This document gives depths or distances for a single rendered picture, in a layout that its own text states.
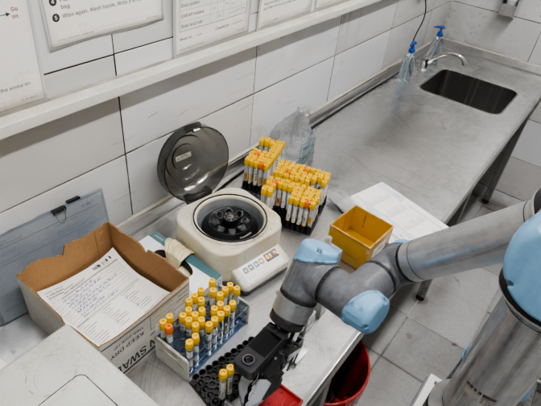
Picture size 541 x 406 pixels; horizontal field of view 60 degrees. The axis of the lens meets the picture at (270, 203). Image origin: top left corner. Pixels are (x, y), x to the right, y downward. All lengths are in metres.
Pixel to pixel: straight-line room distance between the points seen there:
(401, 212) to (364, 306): 0.80
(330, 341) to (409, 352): 1.21
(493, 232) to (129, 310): 0.77
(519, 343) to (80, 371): 0.59
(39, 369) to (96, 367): 0.08
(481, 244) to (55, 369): 0.65
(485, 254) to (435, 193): 0.98
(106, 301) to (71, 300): 0.08
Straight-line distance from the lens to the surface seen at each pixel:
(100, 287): 1.19
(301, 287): 0.87
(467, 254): 0.79
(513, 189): 3.43
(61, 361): 0.79
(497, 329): 0.66
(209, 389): 1.05
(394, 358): 2.31
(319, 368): 1.13
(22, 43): 1.01
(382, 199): 1.61
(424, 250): 0.83
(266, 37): 1.48
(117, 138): 1.22
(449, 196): 1.75
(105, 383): 0.75
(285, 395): 1.08
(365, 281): 0.84
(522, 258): 0.56
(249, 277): 1.22
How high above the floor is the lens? 1.81
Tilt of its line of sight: 38 degrees down
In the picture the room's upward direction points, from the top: 7 degrees clockwise
